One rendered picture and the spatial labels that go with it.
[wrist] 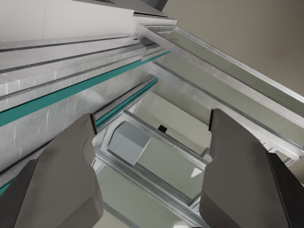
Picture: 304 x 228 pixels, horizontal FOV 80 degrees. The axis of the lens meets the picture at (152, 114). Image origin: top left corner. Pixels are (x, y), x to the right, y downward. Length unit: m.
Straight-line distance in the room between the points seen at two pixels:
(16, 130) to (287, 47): 3.33
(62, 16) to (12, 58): 0.16
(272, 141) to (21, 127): 1.05
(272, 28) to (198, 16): 1.08
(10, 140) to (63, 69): 0.19
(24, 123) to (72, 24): 0.24
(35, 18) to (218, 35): 2.92
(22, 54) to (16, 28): 0.05
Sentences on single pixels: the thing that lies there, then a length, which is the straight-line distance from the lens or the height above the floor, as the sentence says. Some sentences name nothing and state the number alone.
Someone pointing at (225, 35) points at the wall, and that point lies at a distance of 3.20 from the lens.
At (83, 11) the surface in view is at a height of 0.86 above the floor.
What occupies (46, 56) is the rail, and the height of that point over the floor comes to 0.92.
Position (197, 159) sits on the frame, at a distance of 0.84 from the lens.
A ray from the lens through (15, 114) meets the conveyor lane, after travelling 0.38.
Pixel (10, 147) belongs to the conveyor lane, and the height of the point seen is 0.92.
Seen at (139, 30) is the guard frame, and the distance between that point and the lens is 0.79.
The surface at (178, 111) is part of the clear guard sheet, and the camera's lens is 1.39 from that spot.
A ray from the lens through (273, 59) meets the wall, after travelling 3.30.
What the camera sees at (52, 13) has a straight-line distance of 0.45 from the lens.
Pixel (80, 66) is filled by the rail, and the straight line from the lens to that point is 0.40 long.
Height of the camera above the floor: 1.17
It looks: 6 degrees down
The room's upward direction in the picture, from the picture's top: 122 degrees clockwise
